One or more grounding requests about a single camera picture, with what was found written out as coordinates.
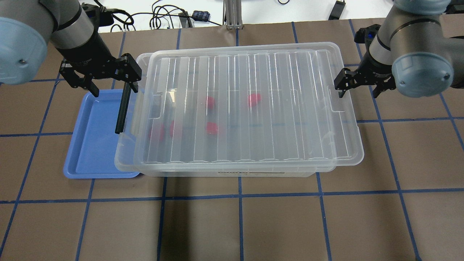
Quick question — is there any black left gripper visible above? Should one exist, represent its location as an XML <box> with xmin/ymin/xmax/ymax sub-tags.
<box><xmin>59</xmin><ymin>53</ymin><xmax>142</xmax><ymax>98</ymax></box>

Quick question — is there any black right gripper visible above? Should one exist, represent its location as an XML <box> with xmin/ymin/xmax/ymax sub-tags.
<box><xmin>334</xmin><ymin>62</ymin><xmax>396</xmax><ymax>99</ymax></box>

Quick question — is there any red block picked up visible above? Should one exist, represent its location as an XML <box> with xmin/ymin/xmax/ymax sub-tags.
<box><xmin>169</xmin><ymin>120</ymin><xmax>181</xmax><ymax>138</ymax></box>

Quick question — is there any clear plastic box lid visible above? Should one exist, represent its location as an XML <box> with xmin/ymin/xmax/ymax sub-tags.
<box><xmin>133</xmin><ymin>42</ymin><xmax>364</xmax><ymax>173</ymax></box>

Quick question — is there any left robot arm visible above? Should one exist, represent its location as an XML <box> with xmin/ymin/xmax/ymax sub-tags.
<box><xmin>0</xmin><ymin>0</ymin><xmax>142</xmax><ymax>97</ymax></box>

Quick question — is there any blue plastic tray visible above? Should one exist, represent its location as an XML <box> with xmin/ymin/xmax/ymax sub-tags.
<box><xmin>63</xmin><ymin>89</ymin><xmax>138</xmax><ymax>179</ymax></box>

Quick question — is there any clear plastic storage box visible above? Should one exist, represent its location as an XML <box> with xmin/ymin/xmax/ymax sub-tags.
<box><xmin>115</xmin><ymin>52</ymin><xmax>336</xmax><ymax>178</ymax></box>

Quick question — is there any red block far middle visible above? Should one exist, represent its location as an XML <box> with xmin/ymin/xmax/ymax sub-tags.
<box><xmin>204</xmin><ymin>96</ymin><xmax>215</xmax><ymax>111</ymax></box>

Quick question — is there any red block under lid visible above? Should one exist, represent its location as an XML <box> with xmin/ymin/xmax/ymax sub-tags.
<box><xmin>248</xmin><ymin>93</ymin><xmax>261</xmax><ymax>108</ymax></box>

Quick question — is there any red block near middle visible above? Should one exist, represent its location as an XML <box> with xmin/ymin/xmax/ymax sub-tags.
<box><xmin>206</xmin><ymin>122</ymin><xmax>219</xmax><ymax>136</ymax></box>

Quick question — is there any blue patterned small device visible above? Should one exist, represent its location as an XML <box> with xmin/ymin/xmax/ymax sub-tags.
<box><xmin>191</xmin><ymin>10</ymin><xmax>211</xmax><ymax>22</ymax></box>

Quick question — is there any black box handle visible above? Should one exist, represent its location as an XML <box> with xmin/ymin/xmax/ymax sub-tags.
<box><xmin>115</xmin><ymin>83</ymin><xmax>132</xmax><ymax>135</ymax></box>

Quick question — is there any red block near handle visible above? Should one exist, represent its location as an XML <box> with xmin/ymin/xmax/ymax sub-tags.
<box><xmin>149</xmin><ymin>124</ymin><xmax>165</xmax><ymax>142</ymax></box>

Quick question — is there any black cable bundle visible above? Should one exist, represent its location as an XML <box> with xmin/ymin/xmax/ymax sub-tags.
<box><xmin>109</xmin><ymin>0</ymin><xmax>222</xmax><ymax>32</ymax></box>

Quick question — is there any aluminium frame post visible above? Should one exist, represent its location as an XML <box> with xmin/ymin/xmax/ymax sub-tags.
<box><xmin>223</xmin><ymin>0</ymin><xmax>243</xmax><ymax>30</ymax></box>

